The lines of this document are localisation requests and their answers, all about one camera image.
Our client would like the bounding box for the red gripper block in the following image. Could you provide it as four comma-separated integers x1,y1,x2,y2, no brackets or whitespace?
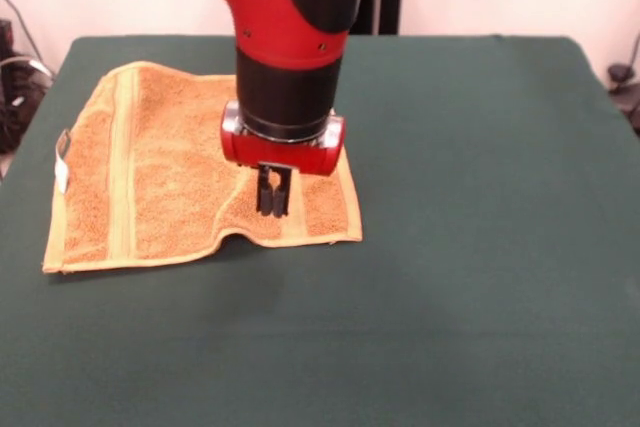
219,100,346,220

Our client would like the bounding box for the tan terry towel white label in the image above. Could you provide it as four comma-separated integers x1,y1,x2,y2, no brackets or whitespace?
41,60,364,276

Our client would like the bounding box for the dark green table cloth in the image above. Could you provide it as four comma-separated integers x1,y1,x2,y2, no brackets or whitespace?
0,34,640,427

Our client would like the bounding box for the grey cable loop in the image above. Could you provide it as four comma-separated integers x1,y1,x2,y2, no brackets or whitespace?
0,0,55,82

